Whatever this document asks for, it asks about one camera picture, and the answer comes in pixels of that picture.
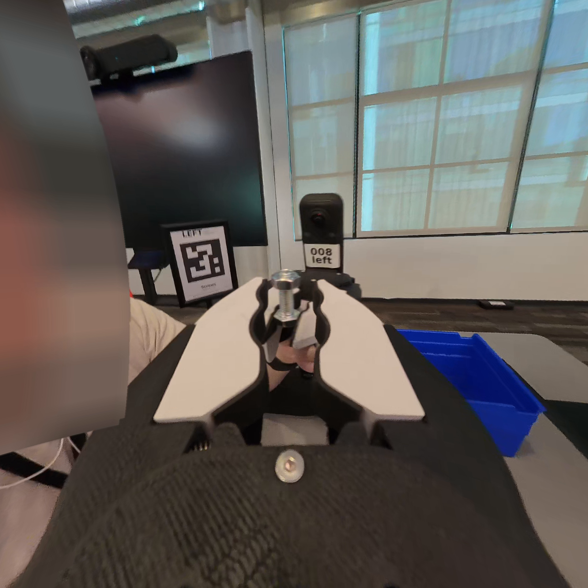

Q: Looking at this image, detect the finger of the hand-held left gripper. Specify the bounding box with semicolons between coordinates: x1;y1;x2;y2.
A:
264;318;291;364
292;322;319;351

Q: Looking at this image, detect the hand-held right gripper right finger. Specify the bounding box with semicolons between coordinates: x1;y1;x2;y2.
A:
315;278;426;442

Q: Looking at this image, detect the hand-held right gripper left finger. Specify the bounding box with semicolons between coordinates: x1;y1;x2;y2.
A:
153;277;272;442

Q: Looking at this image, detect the steel hex bolt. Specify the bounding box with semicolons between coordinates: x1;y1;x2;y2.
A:
270;270;302;322

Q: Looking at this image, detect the blue parts bin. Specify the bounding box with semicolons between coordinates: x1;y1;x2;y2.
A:
396;328;547;458

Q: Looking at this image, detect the person's left hand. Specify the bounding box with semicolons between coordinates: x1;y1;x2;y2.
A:
268;342;319;392

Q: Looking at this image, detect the person in beige shirt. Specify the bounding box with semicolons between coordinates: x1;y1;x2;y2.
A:
0;298;187;588

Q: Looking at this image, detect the framed marker sign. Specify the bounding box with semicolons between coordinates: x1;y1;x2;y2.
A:
161;220;239;308

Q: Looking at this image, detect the black metal cart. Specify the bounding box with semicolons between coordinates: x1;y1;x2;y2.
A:
128;266;166;305

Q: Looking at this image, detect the dark blue device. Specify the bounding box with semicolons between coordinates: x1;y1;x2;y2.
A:
129;250;166;269

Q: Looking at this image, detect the large black screen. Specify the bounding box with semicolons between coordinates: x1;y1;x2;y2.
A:
91;51;269;250

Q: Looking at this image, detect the large paned window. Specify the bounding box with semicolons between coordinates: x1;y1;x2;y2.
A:
282;0;588;239

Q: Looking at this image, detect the black table mat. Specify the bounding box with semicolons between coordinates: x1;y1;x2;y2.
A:
542;400;588;444

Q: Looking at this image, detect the black video bar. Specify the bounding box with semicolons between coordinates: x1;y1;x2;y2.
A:
79;34;179;85

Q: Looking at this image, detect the thin white cable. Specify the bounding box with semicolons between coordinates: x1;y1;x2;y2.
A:
0;435;80;490

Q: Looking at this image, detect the black shoulder strap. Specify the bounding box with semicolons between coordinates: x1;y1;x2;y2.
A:
0;451;70;490

